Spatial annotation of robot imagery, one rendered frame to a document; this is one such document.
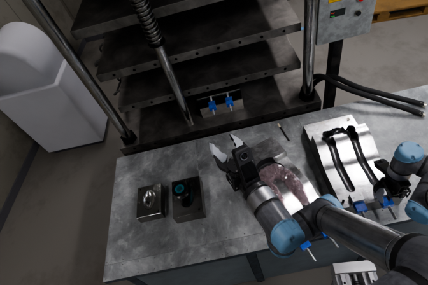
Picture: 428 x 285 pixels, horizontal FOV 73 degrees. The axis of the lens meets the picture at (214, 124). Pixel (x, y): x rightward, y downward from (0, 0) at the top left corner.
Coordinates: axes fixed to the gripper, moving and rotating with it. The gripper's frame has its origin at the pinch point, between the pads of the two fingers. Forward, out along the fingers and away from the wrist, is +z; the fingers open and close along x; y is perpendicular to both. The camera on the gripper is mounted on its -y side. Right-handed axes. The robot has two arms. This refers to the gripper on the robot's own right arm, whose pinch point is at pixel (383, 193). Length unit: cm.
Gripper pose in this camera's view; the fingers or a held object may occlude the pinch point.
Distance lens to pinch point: 143.9
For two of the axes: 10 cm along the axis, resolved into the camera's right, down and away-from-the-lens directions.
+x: 9.7, -2.3, -0.7
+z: 2.1, 6.3, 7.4
